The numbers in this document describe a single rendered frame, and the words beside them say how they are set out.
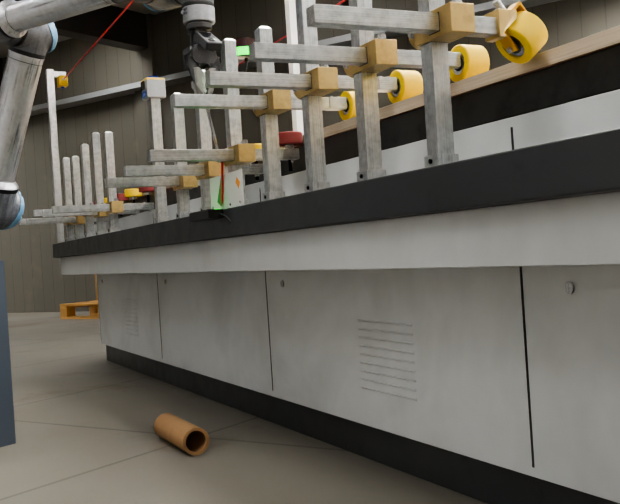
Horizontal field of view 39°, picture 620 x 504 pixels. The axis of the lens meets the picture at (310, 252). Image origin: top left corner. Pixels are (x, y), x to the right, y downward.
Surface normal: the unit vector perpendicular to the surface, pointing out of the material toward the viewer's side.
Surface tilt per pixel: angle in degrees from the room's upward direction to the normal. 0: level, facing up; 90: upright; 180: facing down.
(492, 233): 90
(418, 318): 90
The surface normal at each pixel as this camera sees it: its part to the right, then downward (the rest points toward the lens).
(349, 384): -0.90, 0.06
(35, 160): -0.56, 0.04
